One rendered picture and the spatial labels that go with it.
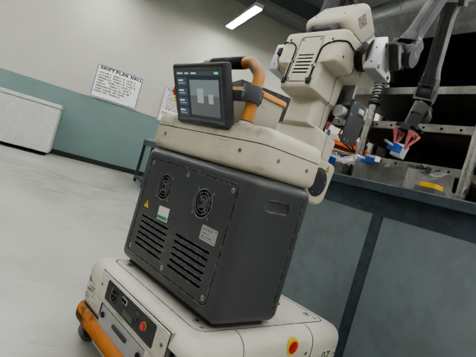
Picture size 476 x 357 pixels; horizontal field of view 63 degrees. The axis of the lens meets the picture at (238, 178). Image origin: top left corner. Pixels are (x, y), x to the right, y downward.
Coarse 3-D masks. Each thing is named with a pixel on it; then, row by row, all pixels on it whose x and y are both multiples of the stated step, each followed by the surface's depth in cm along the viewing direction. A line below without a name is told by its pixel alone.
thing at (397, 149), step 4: (384, 140) 158; (388, 144) 162; (392, 144) 160; (396, 144) 159; (400, 144) 162; (388, 148) 162; (392, 148) 160; (396, 148) 159; (400, 148) 160; (408, 148) 162; (392, 152) 164; (396, 152) 162; (400, 152) 161; (404, 152) 162; (396, 156) 163; (400, 156) 161; (404, 156) 163
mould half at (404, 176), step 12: (360, 168) 174; (372, 168) 169; (384, 168) 164; (396, 168) 160; (408, 168) 156; (372, 180) 168; (384, 180) 163; (396, 180) 159; (408, 180) 158; (420, 180) 162; (432, 180) 167; (444, 180) 173
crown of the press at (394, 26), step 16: (400, 16) 262; (464, 16) 226; (384, 32) 270; (400, 32) 259; (432, 32) 240; (464, 32) 224; (448, 48) 248; (464, 48) 242; (416, 64) 288; (448, 64) 268; (464, 64) 265; (400, 80) 330; (416, 80) 281; (448, 80) 270; (464, 80) 291; (432, 112) 274
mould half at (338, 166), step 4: (332, 164) 181; (336, 164) 180; (340, 164) 179; (344, 164) 178; (348, 164) 191; (336, 168) 179; (340, 168) 178; (344, 168) 179; (348, 168) 183; (336, 172) 179; (340, 172) 178; (344, 172) 180; (348, 172) 184
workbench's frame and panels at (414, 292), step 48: (336, 192) 179; (384, 192) 154; (336, 240) 174; (384, 240) 155; (432, 240) 140; (288, 288) 190; (336, 288) 168; (384, 288) 151; (432, 288) 136; (384, 336) 146; (432, 336) 133
